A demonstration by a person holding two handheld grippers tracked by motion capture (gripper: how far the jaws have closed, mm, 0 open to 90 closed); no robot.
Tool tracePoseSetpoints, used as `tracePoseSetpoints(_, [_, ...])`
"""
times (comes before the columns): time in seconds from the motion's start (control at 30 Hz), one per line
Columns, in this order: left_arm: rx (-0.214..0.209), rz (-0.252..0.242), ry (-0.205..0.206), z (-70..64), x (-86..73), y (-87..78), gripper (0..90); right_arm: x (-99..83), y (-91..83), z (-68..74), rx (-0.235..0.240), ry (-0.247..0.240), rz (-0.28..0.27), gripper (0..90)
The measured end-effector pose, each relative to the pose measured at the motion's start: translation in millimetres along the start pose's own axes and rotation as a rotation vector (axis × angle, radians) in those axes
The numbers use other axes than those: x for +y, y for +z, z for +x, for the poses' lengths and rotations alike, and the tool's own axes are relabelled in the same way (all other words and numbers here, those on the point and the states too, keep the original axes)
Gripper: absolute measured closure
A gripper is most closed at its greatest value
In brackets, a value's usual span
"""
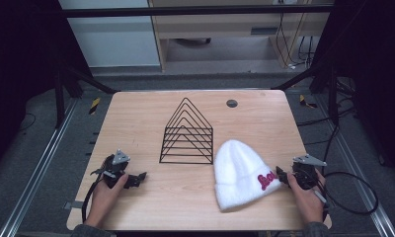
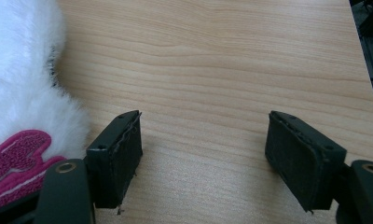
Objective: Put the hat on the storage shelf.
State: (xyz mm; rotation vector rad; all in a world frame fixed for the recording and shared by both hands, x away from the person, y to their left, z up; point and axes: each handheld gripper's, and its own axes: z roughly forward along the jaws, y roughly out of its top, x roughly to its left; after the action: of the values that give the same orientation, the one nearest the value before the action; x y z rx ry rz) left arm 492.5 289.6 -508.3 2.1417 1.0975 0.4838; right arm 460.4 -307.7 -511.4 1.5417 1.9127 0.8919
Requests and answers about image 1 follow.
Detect black horizontal frame bar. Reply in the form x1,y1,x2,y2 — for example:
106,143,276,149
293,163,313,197
60,4,336,19

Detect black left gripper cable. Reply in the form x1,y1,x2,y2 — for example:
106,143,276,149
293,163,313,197
81,177,105,224

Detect aluminium floor rail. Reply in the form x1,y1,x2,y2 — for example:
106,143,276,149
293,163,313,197
312,93,395,237
0,97,80,237

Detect light wooden desk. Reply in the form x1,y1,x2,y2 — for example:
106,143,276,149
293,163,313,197
147,0,333,73

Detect grey metal table bracket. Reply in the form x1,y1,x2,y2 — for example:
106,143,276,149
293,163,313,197
63,200,85,211

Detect person's left hand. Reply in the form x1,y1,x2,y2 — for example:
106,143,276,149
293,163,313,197
84,173,129,229

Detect yellow black tape strip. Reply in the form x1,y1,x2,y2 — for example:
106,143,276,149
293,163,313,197
88,97,102,116
298,94,319,110

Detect person's right hand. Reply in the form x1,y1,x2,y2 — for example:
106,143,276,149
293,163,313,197
285,169,328,227

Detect white knitted beanie hat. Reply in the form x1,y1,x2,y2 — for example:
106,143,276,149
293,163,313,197
212,138,282,212

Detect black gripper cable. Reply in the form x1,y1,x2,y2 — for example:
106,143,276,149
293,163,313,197
313,170,380,217
81,177,105,224

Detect white cabinet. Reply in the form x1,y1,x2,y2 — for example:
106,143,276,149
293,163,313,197
57,0,162,68

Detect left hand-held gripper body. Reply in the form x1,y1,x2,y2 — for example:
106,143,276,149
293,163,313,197
101,149,134,190

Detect black wire triangle rack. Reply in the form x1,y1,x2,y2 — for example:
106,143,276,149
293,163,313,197
158,97,215,166

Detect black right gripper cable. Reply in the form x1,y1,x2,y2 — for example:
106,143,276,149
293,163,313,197
313,170,380,217

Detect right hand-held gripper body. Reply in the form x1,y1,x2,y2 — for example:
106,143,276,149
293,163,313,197
290,153,328,191

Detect black floor cables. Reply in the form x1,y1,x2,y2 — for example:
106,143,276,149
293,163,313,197
296,77,359,156

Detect hanging desk cables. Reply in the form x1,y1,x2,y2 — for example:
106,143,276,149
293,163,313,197
275,11,316,70

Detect black metal stand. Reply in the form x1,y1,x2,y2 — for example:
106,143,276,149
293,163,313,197
52,60,119,130
272,60,341,126

